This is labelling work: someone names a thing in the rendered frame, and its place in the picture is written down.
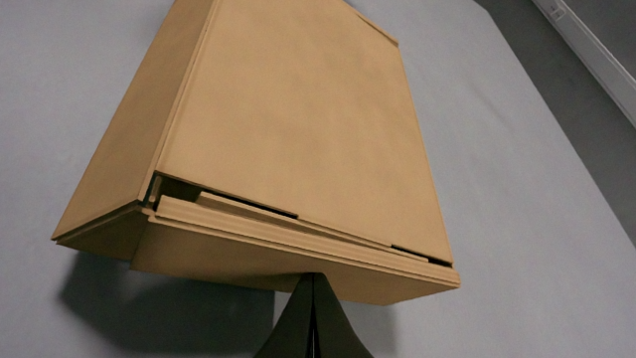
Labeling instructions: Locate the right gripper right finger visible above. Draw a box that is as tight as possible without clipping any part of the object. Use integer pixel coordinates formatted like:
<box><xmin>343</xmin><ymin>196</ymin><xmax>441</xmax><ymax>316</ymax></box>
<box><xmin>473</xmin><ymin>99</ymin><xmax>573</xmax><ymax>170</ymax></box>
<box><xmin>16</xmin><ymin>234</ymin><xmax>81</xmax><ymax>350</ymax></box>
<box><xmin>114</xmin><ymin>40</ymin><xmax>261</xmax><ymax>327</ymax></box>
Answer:
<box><xmin>313</xmin><ymin>272</ymin><xmax>374</xmax><ymax>358</ymax></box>

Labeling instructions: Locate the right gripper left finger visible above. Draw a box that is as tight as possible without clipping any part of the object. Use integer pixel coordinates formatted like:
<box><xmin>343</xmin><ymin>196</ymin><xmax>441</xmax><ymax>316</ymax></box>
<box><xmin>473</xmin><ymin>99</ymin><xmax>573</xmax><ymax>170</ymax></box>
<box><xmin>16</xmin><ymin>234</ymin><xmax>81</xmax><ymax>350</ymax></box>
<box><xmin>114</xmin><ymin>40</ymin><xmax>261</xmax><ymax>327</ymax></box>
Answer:
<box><xmin>253</xmin><ymin>272</ymin><xmax>314</xmax><ymax>358</ymax></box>

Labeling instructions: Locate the brown cardboard box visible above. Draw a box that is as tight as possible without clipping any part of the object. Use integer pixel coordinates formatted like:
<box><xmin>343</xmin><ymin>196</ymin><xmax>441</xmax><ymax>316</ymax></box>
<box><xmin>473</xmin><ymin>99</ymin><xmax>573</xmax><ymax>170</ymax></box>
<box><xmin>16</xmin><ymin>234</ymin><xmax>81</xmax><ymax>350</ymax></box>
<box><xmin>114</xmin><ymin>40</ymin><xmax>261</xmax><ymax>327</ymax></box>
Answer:
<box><xmin>50</xmin><ymin>0</ymin><xmax>461</xmax><ymax>306</ymax></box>

